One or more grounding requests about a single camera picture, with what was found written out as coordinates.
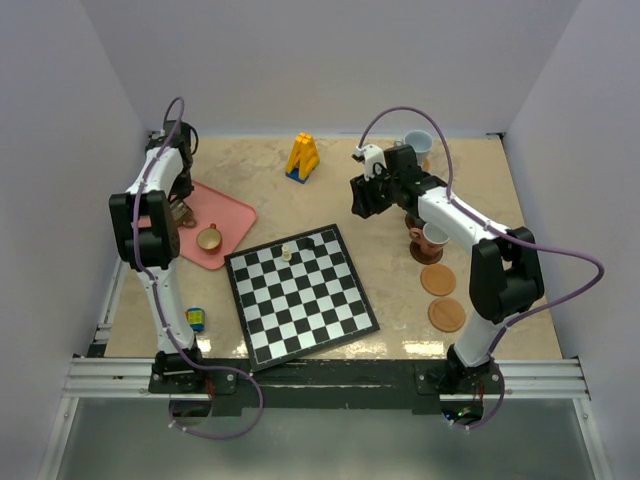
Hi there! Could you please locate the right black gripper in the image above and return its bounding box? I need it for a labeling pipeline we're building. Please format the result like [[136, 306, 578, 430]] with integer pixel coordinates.
[[351, 165, 400, 219]]

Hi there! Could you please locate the dark brown cup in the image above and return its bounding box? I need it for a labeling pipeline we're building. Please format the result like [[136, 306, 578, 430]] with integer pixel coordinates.
[[170, 199, 197, 229]]

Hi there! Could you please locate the light blue cup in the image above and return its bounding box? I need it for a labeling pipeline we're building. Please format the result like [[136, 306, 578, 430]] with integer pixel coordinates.
[[394, 130, 433, 164]]

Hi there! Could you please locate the orange cup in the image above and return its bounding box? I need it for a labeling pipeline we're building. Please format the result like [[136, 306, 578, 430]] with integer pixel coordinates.
[[196, 223, 223, 255]]

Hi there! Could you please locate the pink patterned cup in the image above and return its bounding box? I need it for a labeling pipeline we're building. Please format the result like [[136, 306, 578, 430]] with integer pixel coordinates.
[[409, 223, 450, 255]]

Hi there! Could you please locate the light wooden coaster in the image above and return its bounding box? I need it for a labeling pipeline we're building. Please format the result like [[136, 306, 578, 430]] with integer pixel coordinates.
[[420, 264, 457, 296], [428, 298, 466, 333]]

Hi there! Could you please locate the black white chessboard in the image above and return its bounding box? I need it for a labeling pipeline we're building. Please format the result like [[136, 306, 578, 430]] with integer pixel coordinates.
[[225, 224, 380, 372]]

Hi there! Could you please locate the dark wooden coaster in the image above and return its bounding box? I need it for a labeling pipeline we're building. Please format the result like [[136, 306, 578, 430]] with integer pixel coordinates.
[[409, 242, 443, 265], [405, 213, 423, 229]]

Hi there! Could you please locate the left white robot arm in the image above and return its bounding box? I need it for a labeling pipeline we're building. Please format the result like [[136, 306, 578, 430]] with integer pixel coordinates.
[[109, 120, 207, 393]]

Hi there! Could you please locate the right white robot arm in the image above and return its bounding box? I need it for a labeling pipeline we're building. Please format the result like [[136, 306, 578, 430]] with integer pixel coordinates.
[[350, 144, 544, 393]]

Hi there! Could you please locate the pink plastic tray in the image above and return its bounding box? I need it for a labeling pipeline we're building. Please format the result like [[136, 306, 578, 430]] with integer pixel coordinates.
[[177, 181, 257, 270]]

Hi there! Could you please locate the yellow blue block structure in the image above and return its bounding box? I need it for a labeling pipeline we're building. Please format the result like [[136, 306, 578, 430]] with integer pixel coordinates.
[[285, 132, 320, 184]]

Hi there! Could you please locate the white chess piece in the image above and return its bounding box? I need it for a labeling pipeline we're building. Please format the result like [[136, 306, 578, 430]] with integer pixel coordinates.
[[281, 245, 292, 262]]

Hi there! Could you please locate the orange blue toy car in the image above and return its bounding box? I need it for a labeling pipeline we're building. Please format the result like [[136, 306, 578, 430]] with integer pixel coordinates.
[[185, 307, 206, 333]]

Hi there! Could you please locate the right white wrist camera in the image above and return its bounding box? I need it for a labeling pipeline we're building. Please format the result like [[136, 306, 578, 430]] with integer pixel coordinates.
[[352, 144, 386, 181]]

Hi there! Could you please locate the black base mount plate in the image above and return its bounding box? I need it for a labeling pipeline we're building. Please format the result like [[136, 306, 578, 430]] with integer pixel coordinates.
[[148, 359, 505, 423]]

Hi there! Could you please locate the aluminium rail frame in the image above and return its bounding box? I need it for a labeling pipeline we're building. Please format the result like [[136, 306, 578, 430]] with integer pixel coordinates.
[[64, 358, 590, 400]]

